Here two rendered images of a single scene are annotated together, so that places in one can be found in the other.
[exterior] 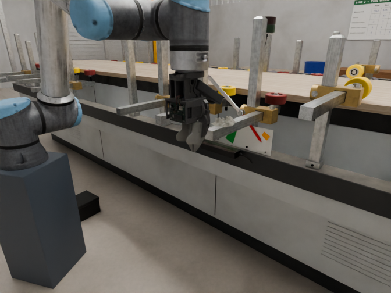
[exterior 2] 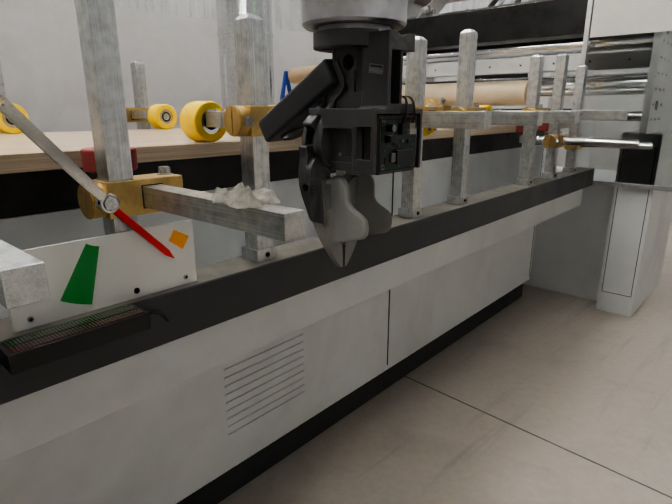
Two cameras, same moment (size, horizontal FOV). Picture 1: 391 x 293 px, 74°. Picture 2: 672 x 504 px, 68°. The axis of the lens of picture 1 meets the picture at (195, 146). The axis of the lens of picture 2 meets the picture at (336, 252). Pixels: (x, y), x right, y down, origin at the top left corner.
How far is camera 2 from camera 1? 0.83 m
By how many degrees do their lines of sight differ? 84
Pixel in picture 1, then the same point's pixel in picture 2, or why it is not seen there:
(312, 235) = (209, 417)
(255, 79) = (120, 104)
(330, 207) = (291, 312)
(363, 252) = (272, 374)
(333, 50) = (256, 41)
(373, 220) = (331, 293)
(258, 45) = (110, 12)
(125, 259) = not seen: outside the picture
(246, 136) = (130, 264)
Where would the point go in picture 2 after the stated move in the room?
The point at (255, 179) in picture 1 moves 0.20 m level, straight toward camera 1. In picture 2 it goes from (161, 363) to (277, 379)
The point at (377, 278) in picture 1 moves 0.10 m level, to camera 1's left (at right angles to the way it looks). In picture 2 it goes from (292, 395) to (288, 417)
